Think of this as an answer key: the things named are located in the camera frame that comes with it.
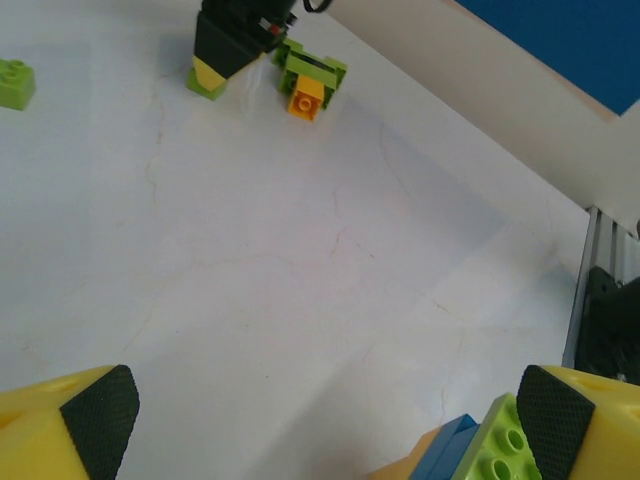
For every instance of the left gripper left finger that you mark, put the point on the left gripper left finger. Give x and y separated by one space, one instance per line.
35 440

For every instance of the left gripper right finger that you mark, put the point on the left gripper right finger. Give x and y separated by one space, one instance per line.
600 440

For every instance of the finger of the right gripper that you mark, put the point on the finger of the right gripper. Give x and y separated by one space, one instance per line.
225 45

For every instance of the medium green lego brick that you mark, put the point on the medium green lego brick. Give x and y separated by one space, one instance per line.
197 87

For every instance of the small green lego brick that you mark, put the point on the small green lego brick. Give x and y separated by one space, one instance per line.
500 445
292 47

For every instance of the small orange lego brick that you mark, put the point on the small orange lego brick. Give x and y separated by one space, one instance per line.
305 102

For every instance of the long green lego brick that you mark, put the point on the long green lego brick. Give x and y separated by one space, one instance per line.
320 72
17 87

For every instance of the long blue lego brick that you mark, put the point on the long blue lego brick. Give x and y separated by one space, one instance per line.
445 450

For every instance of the long orange lego brick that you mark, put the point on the long orange lego brick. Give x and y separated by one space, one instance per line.
400 465

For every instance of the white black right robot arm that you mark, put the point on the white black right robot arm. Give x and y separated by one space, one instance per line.
610 320

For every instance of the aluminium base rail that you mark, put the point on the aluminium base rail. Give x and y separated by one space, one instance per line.
600 240

